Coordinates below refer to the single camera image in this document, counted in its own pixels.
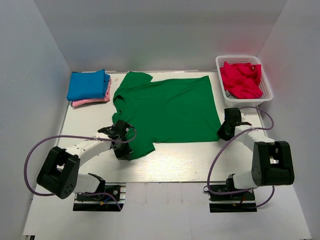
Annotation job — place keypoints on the green t shirt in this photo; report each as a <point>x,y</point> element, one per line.
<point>178,110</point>

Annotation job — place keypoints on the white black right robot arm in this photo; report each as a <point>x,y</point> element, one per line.
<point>272,163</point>

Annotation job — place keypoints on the white plastic basket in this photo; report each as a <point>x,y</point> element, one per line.
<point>232,101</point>

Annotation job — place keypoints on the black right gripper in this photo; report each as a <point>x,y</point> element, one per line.
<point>220,133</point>

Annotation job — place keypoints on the crumpled red t shirt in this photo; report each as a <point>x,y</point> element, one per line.
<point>242,80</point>

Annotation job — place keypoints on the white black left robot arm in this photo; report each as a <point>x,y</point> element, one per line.
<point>59,173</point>

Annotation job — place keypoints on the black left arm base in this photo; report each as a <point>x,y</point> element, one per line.
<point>113,201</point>

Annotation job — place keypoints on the folded pink t shirt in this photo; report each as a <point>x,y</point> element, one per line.
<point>106,97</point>

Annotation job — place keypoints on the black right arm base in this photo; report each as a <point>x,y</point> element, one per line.
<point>244,202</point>

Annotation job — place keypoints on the folded blue t shirt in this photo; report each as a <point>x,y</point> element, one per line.
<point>87,85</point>

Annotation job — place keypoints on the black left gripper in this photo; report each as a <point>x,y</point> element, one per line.
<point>125,155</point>

